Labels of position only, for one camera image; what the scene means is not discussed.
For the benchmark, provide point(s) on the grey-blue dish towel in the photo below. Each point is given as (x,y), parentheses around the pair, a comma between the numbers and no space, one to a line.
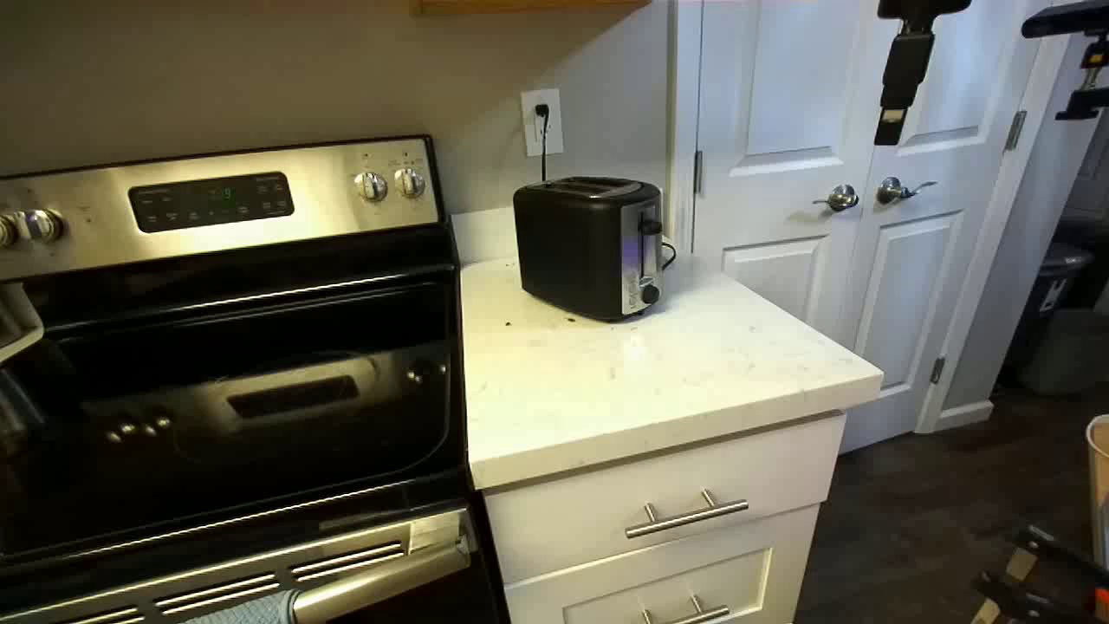
(248,612)

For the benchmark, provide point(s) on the black two-slot toaster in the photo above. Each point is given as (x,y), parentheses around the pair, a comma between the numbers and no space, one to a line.
(578,248)

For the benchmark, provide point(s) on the silver stove knob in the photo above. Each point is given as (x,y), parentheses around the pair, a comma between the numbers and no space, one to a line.
(368,186)
(409,181)
(42,222)
(4,229)

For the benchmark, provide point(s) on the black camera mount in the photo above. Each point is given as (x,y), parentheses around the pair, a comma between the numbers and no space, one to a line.
(1080,45)

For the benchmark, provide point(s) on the white counter cabinet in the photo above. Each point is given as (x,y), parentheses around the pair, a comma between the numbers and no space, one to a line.
(661,520)

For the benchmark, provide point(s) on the white panelled closet door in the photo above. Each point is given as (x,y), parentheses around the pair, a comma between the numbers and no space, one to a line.
(973,176)
(785,105)

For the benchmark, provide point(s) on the white deep drawer front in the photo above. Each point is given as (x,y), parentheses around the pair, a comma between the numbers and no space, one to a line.
(602,593)

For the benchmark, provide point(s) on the black clamp tool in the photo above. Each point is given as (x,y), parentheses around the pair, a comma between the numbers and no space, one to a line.
(1040,578)

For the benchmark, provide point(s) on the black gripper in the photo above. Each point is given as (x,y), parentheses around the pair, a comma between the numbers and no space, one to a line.
(909,52)

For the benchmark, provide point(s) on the dark trash bin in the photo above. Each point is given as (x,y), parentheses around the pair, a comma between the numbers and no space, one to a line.
(1062,322)

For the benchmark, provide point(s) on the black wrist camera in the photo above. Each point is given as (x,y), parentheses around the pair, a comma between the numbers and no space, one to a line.
(922,8)

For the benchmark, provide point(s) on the white wall outlet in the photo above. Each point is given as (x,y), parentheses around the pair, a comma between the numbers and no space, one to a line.
(542,124)

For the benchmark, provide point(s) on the black toaster lever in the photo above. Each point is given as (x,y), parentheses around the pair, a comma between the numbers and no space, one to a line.
(649,226)

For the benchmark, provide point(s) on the stainless steel electric stove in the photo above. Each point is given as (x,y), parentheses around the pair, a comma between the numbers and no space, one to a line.
(229,384)

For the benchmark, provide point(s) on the white shallow drawer front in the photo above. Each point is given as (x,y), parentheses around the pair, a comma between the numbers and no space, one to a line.
(555,514)

